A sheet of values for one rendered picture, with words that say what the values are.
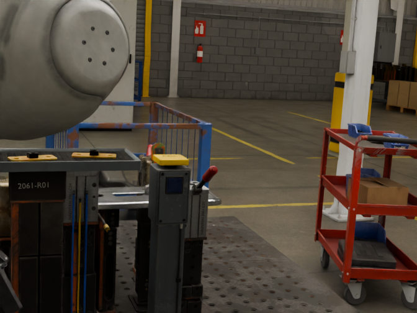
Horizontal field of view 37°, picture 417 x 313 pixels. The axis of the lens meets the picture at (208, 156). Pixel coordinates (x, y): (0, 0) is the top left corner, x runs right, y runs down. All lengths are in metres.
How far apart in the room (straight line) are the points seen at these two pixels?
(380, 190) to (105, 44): 3.09
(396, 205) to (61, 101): 3.11
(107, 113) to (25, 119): 9.09
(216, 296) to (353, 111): 3.66
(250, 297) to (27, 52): 1.42
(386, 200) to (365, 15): 2.14
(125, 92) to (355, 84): 5.03
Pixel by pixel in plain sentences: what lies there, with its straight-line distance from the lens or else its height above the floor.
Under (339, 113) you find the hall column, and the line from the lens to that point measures 8.53.
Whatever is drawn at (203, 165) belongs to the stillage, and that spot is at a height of 0.71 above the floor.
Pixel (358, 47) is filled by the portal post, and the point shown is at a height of 1.42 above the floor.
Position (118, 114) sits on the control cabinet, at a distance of 9.61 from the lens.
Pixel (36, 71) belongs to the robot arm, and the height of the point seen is 1.36.
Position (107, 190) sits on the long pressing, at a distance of 1.65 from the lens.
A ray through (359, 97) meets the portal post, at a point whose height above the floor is 1.02.
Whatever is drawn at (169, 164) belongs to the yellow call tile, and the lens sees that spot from 1.23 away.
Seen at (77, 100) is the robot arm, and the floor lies 1.34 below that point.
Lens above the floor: 1.39
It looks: 10 degrees down
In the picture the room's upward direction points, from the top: 3 degrees clockwise
